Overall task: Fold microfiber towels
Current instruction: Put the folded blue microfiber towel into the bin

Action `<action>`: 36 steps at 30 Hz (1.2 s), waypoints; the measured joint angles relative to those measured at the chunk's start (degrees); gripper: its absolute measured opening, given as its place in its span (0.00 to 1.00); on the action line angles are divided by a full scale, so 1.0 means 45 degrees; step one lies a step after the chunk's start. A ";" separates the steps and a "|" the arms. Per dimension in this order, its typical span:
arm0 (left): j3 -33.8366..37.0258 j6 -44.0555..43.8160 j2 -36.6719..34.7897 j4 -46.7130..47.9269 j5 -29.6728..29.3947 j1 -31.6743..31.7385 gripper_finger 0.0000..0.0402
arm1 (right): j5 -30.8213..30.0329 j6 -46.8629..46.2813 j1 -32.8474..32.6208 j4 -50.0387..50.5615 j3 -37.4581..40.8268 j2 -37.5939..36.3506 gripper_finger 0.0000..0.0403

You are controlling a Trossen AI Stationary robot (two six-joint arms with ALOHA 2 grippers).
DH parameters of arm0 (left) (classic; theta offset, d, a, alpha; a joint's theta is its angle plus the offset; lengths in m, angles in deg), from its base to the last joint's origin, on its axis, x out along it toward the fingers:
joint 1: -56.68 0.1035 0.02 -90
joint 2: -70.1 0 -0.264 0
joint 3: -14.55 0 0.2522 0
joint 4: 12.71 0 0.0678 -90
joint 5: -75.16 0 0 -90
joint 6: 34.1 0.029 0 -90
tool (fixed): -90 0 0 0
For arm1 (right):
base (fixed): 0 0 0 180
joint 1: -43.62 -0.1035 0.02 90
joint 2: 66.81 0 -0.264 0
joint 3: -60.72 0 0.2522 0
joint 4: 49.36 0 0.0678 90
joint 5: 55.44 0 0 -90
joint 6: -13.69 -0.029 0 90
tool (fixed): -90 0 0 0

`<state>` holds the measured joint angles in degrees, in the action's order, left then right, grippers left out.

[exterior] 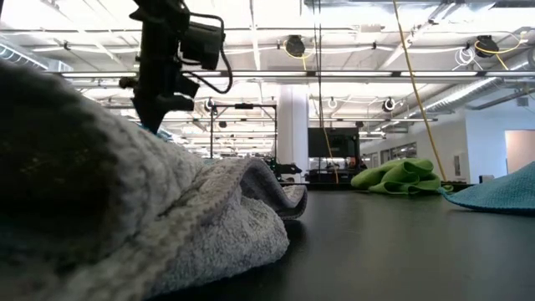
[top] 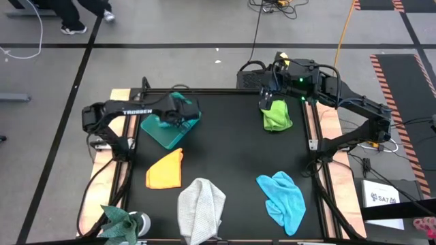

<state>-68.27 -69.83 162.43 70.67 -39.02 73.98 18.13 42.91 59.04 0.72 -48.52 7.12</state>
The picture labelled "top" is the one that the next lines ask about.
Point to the black metal bracket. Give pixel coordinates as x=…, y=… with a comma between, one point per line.
x=98, y=144

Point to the yellow plug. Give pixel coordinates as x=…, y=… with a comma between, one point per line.
x=374, y=145

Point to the green microfiber towel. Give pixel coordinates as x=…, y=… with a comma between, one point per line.
x=277, y=117

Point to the black camera mount beam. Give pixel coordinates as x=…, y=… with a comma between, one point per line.
x=398, y=210

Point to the grey microfiber towel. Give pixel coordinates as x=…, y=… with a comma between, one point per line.
x=201, y=207

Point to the teal plastic bin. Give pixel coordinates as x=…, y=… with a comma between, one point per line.
x=163, y=134

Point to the grey desk foot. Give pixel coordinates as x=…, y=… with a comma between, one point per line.
x=27, y=13

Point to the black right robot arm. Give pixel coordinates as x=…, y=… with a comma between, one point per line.
x=357, y=102

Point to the black power adapter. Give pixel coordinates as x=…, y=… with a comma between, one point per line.
x=366, y=164

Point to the small black hazard-striped mat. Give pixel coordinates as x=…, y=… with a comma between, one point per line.
x=374, y=4

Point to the black table frame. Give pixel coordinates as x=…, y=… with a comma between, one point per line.
x=221, y=91

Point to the teal paper plant ornament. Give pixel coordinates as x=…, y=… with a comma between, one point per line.
x=119, y=221

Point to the light blue microfiber towel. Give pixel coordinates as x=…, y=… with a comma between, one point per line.
x=284, y=200

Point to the grey round roll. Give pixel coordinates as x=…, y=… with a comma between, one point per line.
x=145, y=223

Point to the large black hazard-striped mat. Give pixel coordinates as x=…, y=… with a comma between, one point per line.
x=402, y=88

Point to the silver metal bracket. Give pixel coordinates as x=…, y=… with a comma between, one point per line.
x=313, y=144

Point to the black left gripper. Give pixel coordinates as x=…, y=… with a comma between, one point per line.
x=182, y=110

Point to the grey floor bar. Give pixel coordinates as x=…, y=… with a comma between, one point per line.
x=13, y=98

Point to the white SA7 sign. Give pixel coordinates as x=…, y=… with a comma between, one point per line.
x=379, y=197

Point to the teal microfiber towel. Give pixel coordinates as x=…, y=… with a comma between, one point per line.
x=180, y=97

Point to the pink object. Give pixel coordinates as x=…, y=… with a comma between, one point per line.
x=425, y=224

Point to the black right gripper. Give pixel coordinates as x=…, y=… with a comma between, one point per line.
x=296, y=80

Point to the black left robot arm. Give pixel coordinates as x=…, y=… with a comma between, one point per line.
x=136, y=109

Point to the person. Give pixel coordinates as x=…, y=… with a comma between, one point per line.
x=69, y=13

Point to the orange microfiber towel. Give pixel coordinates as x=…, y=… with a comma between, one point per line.
x=165, y=171

